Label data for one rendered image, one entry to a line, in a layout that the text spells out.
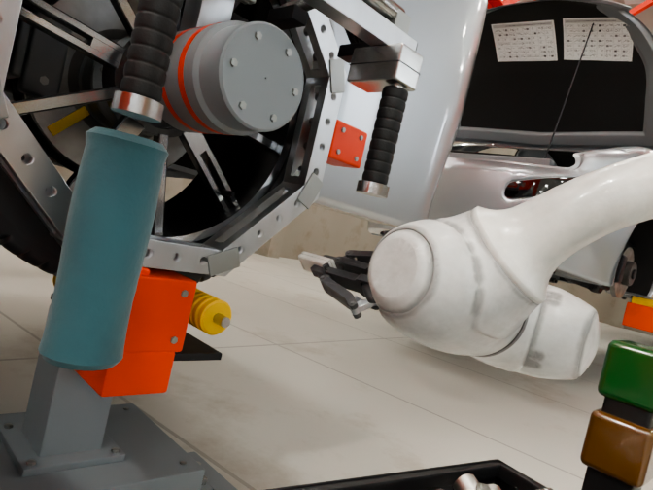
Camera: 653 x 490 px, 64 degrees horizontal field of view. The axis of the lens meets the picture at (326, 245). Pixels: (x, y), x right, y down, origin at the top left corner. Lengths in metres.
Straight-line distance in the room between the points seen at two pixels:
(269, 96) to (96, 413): 0.61
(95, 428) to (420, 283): 0.71
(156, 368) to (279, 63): 0.46
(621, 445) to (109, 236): 0.49
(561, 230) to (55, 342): 0.51
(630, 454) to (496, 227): 0.19
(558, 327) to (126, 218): 0.46
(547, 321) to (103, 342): 0.47
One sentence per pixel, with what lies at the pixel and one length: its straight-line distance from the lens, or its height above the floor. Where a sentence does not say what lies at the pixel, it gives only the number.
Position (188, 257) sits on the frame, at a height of 0.60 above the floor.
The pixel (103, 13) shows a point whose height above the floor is 0.95.
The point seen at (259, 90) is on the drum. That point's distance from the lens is 0.66.
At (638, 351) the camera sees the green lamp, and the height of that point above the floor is 0.66.
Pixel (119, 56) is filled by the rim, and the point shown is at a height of 0.86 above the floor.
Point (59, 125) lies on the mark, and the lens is 0.97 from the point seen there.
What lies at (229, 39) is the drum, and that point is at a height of 0.87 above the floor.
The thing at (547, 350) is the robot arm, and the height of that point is 0.62.
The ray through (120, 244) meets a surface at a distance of 0.60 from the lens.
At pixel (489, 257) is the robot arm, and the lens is 0.45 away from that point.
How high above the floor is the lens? 0.69
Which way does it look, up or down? 2 degrees down
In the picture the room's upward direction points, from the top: 13 degrees clockwise
